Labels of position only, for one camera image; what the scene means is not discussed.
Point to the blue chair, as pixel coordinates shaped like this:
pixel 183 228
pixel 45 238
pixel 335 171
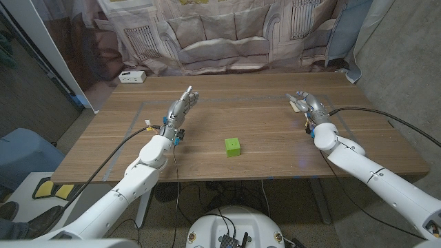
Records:
pixel 27 155

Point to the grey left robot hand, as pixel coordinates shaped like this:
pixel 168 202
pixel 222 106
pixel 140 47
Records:
pixel 176 113

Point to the printed sofa room backdrop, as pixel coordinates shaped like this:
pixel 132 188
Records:
pixel 220 34

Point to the blue jeans leg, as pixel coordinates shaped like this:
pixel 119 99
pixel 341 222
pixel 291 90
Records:
pixel 13 230

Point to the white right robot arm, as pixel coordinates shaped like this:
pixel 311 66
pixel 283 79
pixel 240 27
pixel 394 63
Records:
pixel 361 162

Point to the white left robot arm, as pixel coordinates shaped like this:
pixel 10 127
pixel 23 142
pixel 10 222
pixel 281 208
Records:
pixel 138 175

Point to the white robot torso base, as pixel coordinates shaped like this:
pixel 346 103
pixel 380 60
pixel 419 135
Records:
pixel 237 224

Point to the grey hanging cloth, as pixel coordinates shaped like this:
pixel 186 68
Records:
pixel 365 34

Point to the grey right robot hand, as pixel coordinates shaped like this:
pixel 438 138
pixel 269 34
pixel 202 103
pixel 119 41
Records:
pixel 315 108

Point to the white mat with yellow footprints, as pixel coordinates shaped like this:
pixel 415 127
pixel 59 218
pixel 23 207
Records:
pixel 27 206

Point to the black shoe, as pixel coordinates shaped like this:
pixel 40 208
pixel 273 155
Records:
pixel 46 220
pixel 8 211

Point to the white partition post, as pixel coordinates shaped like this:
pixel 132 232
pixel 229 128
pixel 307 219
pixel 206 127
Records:
pixel 41 41

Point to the white power strip box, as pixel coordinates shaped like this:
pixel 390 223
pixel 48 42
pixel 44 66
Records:
pixel 132 76

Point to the pale yellow sponge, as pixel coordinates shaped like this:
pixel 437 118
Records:
pixel 294 108

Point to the green cube block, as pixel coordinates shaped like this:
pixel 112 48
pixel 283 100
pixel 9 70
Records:
pixel 232 147

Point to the white table leg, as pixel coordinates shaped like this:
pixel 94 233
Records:
pixel 143 206

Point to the black round floor device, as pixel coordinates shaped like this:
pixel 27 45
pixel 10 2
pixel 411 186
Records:
pixel 167 192

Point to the grey table leg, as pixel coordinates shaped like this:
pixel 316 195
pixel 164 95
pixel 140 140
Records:
pixel 320 203

